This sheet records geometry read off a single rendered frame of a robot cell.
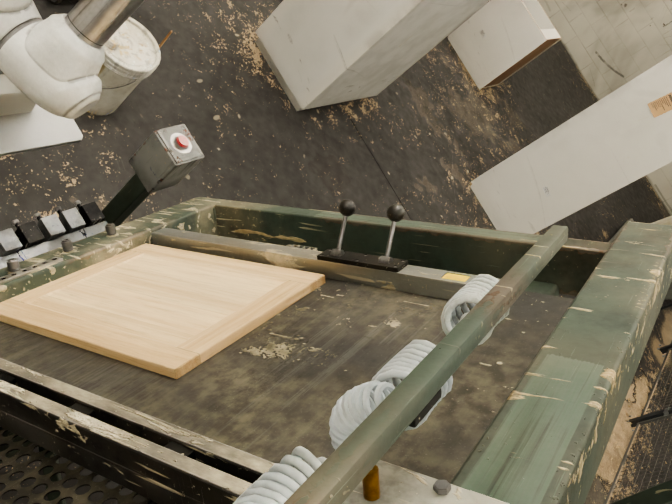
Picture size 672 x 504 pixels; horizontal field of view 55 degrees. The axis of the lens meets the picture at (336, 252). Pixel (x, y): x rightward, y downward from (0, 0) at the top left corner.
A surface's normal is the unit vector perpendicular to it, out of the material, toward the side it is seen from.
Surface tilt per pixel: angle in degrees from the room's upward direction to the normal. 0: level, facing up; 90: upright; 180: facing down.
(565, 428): 56
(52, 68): 61
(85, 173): 0
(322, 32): 90
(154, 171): 90
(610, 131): 90
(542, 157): 90
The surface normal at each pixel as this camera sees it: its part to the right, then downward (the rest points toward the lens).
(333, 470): -0.07, -0.94
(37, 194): 0.65, -0.43
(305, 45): -0.57, 0.29
